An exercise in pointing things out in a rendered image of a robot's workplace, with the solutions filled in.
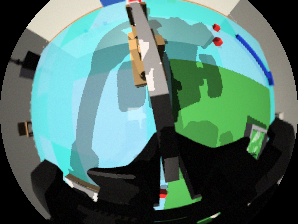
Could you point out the blue golf putter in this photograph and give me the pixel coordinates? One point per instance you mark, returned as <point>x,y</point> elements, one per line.
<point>268,74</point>

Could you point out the green flat mat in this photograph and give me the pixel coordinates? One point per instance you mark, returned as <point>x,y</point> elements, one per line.
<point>212,105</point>

